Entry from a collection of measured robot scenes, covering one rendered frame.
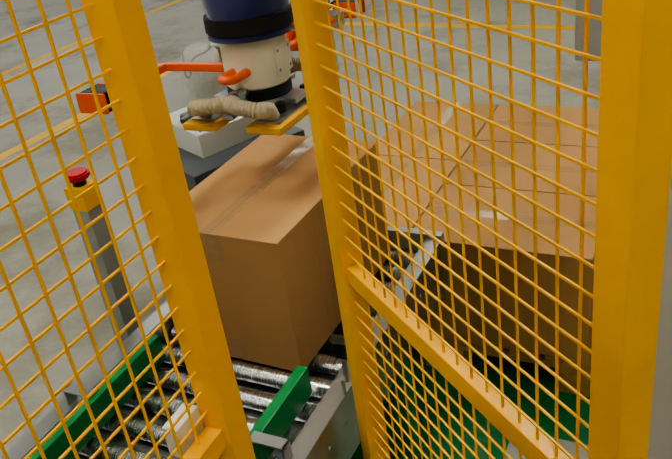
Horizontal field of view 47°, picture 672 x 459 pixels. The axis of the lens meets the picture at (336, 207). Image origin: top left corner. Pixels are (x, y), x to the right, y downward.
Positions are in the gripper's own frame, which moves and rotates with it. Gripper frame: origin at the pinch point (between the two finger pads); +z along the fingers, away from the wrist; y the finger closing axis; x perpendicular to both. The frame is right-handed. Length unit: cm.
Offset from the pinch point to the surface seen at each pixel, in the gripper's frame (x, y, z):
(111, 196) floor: 70, -201, 127
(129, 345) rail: -100, -31, 67
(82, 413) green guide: -129, -21, 63
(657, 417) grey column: -108, 105, 47
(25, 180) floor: 77, -277, 126
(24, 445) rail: -139, -32, 67
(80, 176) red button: -84, -46, 23
